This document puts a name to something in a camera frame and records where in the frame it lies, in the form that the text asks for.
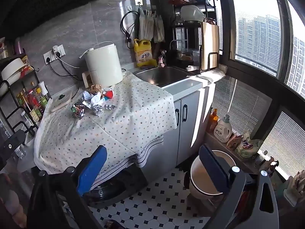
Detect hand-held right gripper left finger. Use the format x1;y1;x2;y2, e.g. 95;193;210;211
26;145;108;229

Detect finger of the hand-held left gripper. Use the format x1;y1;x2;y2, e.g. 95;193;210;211
0;130;26;170

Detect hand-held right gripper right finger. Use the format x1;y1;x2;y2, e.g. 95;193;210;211
198;144;280;229

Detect white pedal bin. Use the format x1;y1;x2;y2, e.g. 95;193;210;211
189;150;237;199

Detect colourful foil wrapper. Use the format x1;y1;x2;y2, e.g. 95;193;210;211
71;103;86;120

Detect person's left hand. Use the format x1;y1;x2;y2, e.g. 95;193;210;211
0;173;26;228

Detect black washing machine door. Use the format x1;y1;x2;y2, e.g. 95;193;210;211
84;164;148;209

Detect orange snack packet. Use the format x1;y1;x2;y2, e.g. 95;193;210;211
226;134;242;151

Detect black spice rack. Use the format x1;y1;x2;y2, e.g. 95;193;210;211
0;54;52;137

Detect white laundry detergent bottle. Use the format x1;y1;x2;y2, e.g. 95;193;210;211
214;114;233;144

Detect green and white refill pouch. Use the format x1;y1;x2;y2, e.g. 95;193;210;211
237;130;264;161

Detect amber bottle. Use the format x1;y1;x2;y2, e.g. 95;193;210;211
208;108;219;132

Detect floral tablecloth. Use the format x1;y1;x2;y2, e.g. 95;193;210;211
34;71;178;175

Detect row of sauce bottles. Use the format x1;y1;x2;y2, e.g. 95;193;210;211
16;81;52;123

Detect grey kitchen cabinet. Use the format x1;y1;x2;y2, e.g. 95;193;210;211
140;76;215;185

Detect white cloth with navy border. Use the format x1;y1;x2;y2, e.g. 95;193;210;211
92;134;165;189

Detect beige board with black knob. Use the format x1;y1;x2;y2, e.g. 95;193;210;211
51;92;75;113

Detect white folded cloth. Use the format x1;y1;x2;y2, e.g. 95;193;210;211
196;69;226;81

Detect purple cup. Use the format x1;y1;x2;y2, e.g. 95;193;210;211
15;38;26;55

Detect steel sink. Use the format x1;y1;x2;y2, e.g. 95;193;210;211
132;66;199;88

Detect white air fryer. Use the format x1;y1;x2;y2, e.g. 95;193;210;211
80;41;125;88

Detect small pink bottle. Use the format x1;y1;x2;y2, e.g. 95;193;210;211
158;50;167;68

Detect wooden cutting board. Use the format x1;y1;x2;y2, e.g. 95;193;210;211
200;21;220;70

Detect black dish rack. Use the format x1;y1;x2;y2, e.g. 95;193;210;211
170;0;220;74

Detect yellow dish soap bottle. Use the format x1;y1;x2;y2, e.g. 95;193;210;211
133;39;158;68

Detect black range hood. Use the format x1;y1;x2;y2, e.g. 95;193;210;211
0;0;115;42

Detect white plastic bowl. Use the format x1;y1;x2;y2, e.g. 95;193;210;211
180;5;207;23

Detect black power cable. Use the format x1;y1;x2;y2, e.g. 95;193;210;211
49;57;84;81

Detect wall socket panel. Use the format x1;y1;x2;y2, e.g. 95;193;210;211
43;44;66;65

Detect coiled black cable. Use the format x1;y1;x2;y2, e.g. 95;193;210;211
120;11;140;49

